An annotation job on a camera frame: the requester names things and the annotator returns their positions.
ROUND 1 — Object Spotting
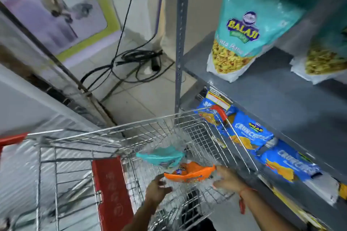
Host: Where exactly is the red plastic cart seat flap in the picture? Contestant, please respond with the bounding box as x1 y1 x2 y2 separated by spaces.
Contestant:
92 157 135 231

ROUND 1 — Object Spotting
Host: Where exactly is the small teal snack packet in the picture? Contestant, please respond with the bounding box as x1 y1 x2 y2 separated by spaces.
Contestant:
136 145 186 169

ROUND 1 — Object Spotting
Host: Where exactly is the orange snack packet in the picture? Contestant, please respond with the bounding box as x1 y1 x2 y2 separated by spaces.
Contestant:
164 161 217 184

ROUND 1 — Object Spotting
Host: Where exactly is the grey metal shelf rack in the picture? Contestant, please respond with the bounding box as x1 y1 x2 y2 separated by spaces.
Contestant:
175 0 347 231

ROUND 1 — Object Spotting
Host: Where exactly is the yellow snack packet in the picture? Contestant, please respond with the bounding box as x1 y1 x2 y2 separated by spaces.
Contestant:
338 183 347 201
267 185 327 231

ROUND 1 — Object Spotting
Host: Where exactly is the black cable bundle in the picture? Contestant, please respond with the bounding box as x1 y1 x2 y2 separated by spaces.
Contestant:
79 0 175 92

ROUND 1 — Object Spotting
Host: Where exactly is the person's right hand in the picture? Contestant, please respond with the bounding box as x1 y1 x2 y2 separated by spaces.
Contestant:
213 165 248 194

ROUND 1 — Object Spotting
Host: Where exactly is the blue chips packet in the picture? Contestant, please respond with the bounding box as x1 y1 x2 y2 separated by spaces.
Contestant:
226 111 276 156
196 87 237 129
257 140 340 205

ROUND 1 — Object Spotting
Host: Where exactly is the metal wire shopping cart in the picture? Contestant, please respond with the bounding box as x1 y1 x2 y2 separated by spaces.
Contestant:
0 105 261 231

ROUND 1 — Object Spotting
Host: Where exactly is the red thread bracelet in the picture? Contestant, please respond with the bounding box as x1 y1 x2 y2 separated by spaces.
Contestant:
238 186 258 215

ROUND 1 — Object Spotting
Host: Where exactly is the person's right forearm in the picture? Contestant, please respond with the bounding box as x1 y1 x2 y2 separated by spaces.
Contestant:
240 188 300 231

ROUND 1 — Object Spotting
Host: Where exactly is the white cardboard box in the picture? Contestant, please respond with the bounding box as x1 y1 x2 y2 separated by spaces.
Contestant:
104 0 166 46

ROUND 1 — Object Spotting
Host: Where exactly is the person's left hand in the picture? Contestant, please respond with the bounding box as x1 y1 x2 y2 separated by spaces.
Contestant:
145 173 173 207

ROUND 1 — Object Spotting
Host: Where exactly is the red cart corner bumper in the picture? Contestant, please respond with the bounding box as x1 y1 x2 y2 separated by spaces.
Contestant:
210 105 229 122
0 132 29 155

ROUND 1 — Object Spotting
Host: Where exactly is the large teal snack packet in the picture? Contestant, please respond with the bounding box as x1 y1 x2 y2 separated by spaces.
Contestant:
289 3 347 85
206 0 307 83

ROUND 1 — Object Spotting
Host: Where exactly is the fan picture cardboard box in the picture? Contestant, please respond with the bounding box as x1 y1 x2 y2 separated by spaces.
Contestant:
0 0 122 64

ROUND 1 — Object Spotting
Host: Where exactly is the person's left forearm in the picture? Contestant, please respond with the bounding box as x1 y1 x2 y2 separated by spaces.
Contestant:
121 202 158 231

